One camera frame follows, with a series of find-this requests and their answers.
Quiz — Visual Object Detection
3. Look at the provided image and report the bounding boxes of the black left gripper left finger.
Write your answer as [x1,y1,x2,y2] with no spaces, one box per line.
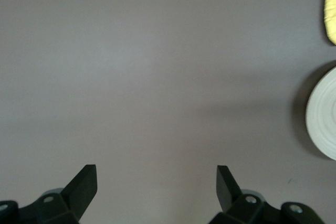
[18,164,98,224]

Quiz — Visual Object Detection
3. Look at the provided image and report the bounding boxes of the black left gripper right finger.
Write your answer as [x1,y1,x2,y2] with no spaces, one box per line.
[209,165,283,224]

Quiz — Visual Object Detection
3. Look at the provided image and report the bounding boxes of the round wooden plate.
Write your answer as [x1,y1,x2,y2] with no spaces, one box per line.
[306,66,336,161]

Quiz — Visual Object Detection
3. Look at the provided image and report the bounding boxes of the brown table cover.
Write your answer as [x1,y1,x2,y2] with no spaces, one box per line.
[0,0,336,224]

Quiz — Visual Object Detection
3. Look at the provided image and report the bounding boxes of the yellow quilted oven mitt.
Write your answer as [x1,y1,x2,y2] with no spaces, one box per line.
[323,0,336,46]

